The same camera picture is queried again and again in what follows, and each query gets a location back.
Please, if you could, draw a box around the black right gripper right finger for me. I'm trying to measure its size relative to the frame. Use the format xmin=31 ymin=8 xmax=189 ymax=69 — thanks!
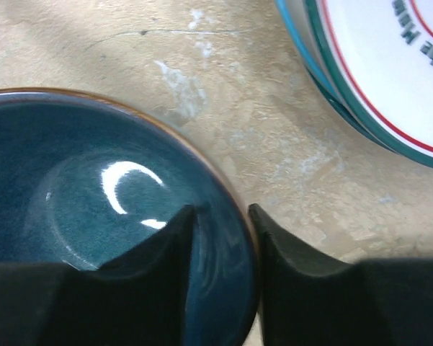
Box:
xmin=249 ymin=204 xmax=433 ymax=345

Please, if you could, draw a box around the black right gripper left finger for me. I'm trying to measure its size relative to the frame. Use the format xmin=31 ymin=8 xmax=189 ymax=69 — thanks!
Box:
xmin=0 ymin=205 xmax=196 ymax=345

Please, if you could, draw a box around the dark blue ceramic bowl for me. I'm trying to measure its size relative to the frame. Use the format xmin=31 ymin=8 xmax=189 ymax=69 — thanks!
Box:
xmin=0 ymin=87 xmax=259 ymax=345

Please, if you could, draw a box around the white plate with red characters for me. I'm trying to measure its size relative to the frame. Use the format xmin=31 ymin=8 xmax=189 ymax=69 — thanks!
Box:
xmin=305 ymin=0 xmax=433 ymax=168

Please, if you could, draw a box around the teal rimmed plate underneath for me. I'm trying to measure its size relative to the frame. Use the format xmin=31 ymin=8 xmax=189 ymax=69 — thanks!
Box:
xmin=275 ymin=0 xmax=390 ymax=150

